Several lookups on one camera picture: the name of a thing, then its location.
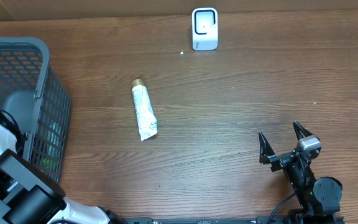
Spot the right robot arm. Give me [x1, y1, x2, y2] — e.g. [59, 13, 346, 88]
[259, 121, 344, 223]

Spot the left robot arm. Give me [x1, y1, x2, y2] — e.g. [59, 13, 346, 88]
[0, 110, 123, 224]

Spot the white tube with gold cap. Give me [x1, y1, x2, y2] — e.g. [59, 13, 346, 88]
[131, 79, 158, 141]

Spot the white barcode scanner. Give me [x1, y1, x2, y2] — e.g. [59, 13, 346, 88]
[191, 7, 219, 51]

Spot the grey plastic shopping basket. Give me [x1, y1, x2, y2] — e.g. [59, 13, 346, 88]
[0, 37, 71, 184]

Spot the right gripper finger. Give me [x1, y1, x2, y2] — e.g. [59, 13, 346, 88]
[293, 121, 313, 140]
[259, 132, 275, 164]

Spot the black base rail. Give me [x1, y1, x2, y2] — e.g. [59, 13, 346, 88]
[123, 216, 345, 224]

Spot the green snack bag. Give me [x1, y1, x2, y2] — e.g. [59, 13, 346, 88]
[40, 123, 62, 172]

